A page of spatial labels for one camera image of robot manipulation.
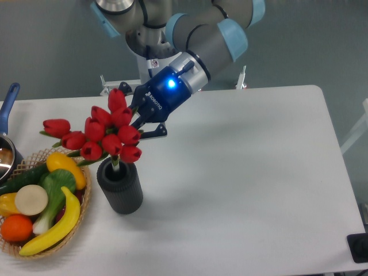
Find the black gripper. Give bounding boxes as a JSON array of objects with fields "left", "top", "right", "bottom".
[{"left": 118, "top": 65, "right": 192, "bottom": 140}]

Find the red tulip bouquet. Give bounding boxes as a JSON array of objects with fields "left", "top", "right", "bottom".
[{"left": 40, "top": 88, "right": 141, "bottom": 166}]

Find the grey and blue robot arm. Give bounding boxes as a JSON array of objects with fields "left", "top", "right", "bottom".
[{"left": 90, "top": 1, "right": 265, "bottom": 139}]

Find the dark grey ribbed vase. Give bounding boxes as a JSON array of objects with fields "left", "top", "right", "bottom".
[{"left": 97, "top": 158, "right": 143, "bottom": 214}]

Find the woven wicker basket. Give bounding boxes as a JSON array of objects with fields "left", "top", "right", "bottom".
[{"left": 1, "top": 148, "right": 91, "bottom": 260}]

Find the green bok choy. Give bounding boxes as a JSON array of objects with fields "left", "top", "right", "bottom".
[{"left": 33, "top": 169, "right": 76, "bottom": 236}]

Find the yellow banana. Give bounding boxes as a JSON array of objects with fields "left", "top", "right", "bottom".
[{"left": 19, "top": 186, "right": 81, "bottom": 256}]

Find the green cucumber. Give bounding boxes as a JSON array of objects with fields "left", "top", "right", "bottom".
[{"left": 1, "top": 163, "right": 48, "bottom": 195}]

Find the red fruit in basket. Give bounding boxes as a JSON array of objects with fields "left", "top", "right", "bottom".
[{"left": 55, "top": 206, "right": 66, "bottom": 223}]

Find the round beige slice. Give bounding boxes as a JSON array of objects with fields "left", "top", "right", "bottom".
[{"left": 14, "top": 185, "right": 48, "bottom": 216}]

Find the yellow bell pepper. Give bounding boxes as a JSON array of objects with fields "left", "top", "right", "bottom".
[{"left": 0, "top": 193, "right": 21, "bottom": 217}]

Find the orange fruit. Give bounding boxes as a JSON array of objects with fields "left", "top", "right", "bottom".
[{"left": 1, "top": 214, "right": 33, "bottom": 242}]

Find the black device at edge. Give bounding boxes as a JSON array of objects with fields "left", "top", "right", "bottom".
[{"left": 347, "top": 233, "right": 367, "bottom": 263}]

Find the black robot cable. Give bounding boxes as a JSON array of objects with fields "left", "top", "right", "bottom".
[{"left": 145, "top": 45, "right": 155, "bottom": 80}]

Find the blue handled steel pot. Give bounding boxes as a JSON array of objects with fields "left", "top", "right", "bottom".
[{"left": 1, "top": 83, "right": 23, "bottom": 184}]

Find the white frame at right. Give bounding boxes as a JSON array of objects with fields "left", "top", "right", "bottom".
[{"left": 340, "top": 98, "right": 367, "bottom": 155}]

